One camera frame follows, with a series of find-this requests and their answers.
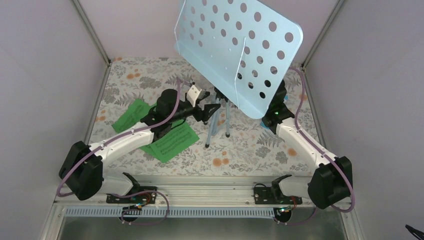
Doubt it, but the floral patterned table mat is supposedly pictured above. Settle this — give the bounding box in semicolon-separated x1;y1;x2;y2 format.
90;57;312;177

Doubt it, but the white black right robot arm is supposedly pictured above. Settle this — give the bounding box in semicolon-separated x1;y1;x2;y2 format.
262;82;355;209

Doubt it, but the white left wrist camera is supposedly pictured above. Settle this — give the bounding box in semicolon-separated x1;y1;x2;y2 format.
185;84;203;108

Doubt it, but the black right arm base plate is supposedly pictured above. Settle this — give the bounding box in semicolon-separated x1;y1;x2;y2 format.
253;185;303;205

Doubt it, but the blue metronome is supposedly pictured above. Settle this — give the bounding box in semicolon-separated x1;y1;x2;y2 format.
261;96;292;129

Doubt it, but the green sheet music page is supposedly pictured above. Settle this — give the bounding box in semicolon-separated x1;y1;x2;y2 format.
111;97;160;157
140;120;200;164

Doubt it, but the light blue music stand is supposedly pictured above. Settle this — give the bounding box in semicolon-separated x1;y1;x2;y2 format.
173;0;304;149

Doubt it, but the aluminium mounting rail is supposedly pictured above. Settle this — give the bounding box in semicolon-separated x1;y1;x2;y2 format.
54;173;312;207

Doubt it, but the slotted grey cable duct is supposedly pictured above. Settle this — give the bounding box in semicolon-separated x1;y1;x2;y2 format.
63;206;275;219

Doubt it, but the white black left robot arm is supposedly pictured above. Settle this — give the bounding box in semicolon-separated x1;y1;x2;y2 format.
56;89;221;203

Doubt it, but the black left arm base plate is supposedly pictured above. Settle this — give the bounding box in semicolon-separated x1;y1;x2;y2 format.
106;186;158;208

